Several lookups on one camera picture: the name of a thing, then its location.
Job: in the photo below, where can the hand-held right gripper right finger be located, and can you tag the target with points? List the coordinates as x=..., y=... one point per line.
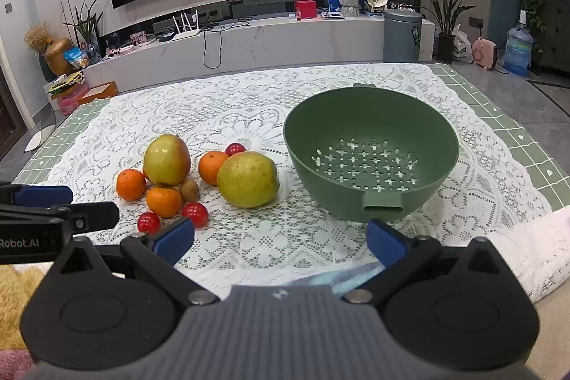
x=387, y=240

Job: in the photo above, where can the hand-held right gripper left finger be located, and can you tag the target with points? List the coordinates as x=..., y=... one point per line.
x=173, y=237

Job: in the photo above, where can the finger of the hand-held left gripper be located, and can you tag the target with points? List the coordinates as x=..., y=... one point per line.
x=42, y=195
x=95, y=214

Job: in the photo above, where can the red cherry tomato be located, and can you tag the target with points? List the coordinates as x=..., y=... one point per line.
x=148, y=223
x=195, y=214
x=235, y=149

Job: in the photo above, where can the orange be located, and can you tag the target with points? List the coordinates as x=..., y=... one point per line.
x=131, y=184
x=164, y=201
x=213, y=167

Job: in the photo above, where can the brown kiwi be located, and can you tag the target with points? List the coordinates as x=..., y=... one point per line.
x=190, y=189

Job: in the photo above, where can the red-tinged mango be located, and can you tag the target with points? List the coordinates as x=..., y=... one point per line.
x=167, y=159

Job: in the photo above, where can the large yellow-green pear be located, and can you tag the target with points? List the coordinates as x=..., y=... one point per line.
x=247, y=179

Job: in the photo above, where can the green colander bowl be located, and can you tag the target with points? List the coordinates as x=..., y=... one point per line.
x=311, y=148

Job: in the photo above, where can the white round floor device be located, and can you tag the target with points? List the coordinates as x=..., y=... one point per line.
x=40, y=137

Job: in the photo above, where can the yellow fluffy cloth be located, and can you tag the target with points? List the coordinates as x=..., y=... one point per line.
x=13, y=304

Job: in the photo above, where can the light blue cloth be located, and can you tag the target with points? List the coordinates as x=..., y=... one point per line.
x=334, y=280

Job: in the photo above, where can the dark glass door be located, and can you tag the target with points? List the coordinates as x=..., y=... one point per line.
x=11, y=108

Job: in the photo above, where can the pink box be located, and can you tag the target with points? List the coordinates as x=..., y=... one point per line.
x=69, y=104

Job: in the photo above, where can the stack of colourful packets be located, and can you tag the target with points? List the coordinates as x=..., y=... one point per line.
x=64, y=82

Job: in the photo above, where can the orange cardboard box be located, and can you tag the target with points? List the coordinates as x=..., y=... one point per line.
x=100, y=90

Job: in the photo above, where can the pink fluffy cloth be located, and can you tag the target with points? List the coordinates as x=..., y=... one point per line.
x=13, y=364

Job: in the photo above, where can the golden vase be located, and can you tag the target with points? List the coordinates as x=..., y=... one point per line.
x=57, y=57

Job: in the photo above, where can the blue snack bag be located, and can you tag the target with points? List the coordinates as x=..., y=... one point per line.
x=75, y=58

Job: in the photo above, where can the slim leafy plant in vase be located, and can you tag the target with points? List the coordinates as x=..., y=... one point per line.
x=92, y=53

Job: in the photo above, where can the white lace tablecloth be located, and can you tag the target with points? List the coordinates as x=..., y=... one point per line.
x=267, y=117

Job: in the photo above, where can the dried grass bunch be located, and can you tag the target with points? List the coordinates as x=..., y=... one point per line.
x=39, y=36

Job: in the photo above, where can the pink card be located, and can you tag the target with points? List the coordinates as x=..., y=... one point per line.
x=139, y=37

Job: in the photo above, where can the black set-top box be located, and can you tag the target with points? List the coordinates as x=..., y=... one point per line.
x=167, y=36

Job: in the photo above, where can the white router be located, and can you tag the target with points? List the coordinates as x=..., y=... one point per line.
x=185, y=35

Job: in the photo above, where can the long-leaf potted plant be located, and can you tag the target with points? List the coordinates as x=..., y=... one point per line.
x=446, y=48

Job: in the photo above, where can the grey trash bin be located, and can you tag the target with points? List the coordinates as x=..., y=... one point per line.
x=400, y=37

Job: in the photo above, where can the white plastic bag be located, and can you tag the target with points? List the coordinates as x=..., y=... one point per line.
x=463, y=48

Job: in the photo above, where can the pink heater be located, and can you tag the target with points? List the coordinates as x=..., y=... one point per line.
x=484, y=53

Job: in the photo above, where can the white marble TV cabinet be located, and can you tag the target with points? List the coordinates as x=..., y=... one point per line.
x=289, y=44

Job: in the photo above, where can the blue water jug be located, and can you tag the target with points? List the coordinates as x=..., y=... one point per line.
x=516, y=50

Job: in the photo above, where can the grey fabric pot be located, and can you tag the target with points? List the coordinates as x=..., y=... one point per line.
x=350, y=8

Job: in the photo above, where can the white fan ornament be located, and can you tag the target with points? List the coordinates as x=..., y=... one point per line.
x=377, y=1

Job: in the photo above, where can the blue box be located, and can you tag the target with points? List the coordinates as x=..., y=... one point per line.
x=335, y=2

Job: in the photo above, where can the red box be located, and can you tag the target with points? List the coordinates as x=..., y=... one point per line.
x=306, y=10

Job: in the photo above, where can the dark drawer cabinet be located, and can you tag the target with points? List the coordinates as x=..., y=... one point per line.
x=556, y=28

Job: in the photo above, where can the dark wall socket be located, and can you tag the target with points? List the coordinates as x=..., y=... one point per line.
x=476, y=22

